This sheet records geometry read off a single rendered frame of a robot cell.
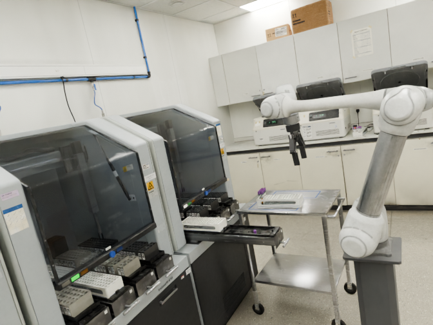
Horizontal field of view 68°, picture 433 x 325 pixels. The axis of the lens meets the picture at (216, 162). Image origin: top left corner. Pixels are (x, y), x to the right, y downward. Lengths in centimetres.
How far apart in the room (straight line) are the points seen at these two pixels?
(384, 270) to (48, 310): 152
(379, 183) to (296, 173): 277
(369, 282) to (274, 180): 265
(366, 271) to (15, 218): 160
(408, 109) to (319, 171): 284
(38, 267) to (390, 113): 145
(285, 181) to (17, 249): 341
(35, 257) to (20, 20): 194
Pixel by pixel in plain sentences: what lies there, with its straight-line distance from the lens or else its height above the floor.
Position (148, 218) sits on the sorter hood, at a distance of 182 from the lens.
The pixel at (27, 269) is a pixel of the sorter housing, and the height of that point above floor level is 110.
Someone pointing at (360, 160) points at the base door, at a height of 62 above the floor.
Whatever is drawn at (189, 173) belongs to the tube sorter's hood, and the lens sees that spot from 211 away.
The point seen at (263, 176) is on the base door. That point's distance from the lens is 437.
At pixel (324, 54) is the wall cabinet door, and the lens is 424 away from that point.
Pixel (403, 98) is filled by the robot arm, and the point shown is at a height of 146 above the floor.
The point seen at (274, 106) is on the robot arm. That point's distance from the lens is 155.
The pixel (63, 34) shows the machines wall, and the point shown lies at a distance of 311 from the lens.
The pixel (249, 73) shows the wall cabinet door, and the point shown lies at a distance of 452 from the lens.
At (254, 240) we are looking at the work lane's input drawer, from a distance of 187.
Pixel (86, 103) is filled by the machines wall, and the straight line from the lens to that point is 304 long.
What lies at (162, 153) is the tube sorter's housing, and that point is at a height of 134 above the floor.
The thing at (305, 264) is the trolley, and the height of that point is 28.
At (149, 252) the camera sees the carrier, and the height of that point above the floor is 86.
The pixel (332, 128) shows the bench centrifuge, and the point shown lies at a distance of 398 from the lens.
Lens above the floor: 158
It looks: 11 degrees down
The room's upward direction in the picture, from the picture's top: 11 degrees counter-clockwise
